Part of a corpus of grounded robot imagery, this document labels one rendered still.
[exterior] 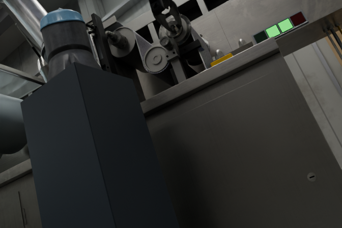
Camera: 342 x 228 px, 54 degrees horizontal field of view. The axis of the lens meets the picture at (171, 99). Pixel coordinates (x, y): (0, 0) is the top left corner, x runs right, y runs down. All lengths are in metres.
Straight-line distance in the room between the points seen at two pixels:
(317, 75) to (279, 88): 3.23
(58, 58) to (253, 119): 0.54
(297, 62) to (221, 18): 2.59
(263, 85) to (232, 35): 0.76
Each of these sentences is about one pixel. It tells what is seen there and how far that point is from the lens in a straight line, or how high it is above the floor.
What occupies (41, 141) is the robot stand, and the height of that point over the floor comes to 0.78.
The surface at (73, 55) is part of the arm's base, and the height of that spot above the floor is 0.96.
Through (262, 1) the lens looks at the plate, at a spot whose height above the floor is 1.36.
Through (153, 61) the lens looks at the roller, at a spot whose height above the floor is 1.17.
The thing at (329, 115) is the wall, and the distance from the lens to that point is 4.10.
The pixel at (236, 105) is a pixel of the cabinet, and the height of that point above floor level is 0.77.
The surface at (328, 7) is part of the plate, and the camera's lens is 1.69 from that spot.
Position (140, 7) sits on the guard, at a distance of 1.99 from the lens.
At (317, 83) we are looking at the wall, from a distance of 4.16.
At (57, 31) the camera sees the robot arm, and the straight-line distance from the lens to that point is 0.91.
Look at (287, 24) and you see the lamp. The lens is 1.67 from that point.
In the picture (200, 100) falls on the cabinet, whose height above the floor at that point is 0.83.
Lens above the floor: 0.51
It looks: 20 degrees up
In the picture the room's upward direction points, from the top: 20 degrees counter-clockwise
